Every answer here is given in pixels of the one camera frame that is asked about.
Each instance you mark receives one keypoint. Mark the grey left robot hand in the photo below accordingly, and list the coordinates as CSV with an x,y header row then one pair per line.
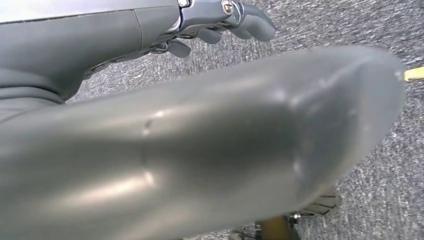
x,y
198,149

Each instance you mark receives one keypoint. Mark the yellow floor tape marking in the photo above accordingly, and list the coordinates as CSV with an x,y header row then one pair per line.
x,y
415,74

